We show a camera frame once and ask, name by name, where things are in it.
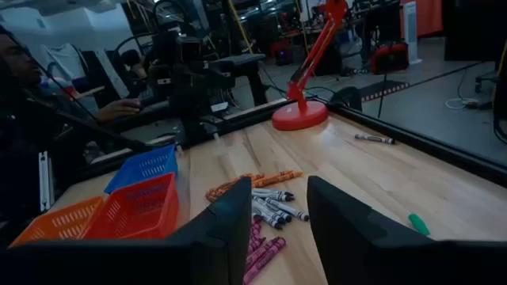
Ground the person's hand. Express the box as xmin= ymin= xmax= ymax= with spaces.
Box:
xmin=94 ymin=97 xmax=143 ymax=124

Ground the black metal table frame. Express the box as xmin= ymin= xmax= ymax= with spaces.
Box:
xmin=73 ymin=97 xmax=507 ymax=189

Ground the black desk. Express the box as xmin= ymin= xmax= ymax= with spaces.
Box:
xmin=197 ymin=53 xmax=270 ymax=108

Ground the red equipment case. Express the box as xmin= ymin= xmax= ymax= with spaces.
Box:
xmin=370 ymin=42 xmax=410 ymax=75

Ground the white cable coil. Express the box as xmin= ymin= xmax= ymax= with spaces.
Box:
xmin=444 ymin=97 xmax=482 ymax=111

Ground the black hazard-striped floor mat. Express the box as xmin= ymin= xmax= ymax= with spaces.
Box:
xmin=358 ymin=80 xmax=411 ymax=103

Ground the red plastic basket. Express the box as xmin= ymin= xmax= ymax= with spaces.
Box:
xmin=80 ymin=172 xmax=181 ymax=241

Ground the blue plastic basket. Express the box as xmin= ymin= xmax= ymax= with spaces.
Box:
xmin=103 ymin=144 xmax=179 ymax=196

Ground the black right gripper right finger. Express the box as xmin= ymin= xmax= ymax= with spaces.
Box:
xmin=307 ymin=175 xmax=507 ymax=285

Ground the yellow cable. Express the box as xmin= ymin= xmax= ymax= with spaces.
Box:
xmin=227 ymin=0 xmax=254 ymax=55

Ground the green plastic cap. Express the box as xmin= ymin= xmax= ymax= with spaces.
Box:
xmin=408 ymin=213 xmax=432 ymax=238

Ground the person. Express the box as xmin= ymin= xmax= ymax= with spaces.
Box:
xmin=120 ymin=47 xmax=150 ymax=82
xmin=0 ymin=25 xmax=143 ymax=238

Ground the grey crayon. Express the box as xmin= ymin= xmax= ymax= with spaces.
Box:
xmin=354 ymin=133 xmax=397 ymax=146

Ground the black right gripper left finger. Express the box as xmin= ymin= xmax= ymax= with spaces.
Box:
xmin=0 ymin=177 xmax=253 ymax=285

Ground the orange crayon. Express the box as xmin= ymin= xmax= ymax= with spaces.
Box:
xmin=251 ymin=169 xmax=295 ymax=185
xmin=253 ymin=171 xmax=305 ymax=189
xmin=204 ymin=180 xmax=254 ymax=203
xmin=205 ymin=173 xmax=265 ymax=199

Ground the orange plastic basket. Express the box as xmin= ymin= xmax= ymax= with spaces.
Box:
xmin=10 ymin=196 xmax=105 ymax=248

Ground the orange partition panel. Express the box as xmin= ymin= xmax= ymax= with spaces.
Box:
xmin=398 ymin=0 xmax=444 ymax=39

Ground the red desk lamp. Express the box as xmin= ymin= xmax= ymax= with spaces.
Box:
xmin=271 ymin=0 xmax=350 ymax=132

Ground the white bar bracket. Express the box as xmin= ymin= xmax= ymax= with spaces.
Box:
xmin=37 ymin=150 xmax=55 ymax=213

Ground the white tower appliance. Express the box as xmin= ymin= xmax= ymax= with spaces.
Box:
xmin=402 ymin=1 xmax=423 ymax=66

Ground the black clamp mount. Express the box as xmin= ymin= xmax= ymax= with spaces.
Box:
xmin=328 ymin=85 xmax=364 ymax=113

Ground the black cabinet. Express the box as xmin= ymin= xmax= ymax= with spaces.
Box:
xmin=442 ymin=0 xmax=507 ymax=63

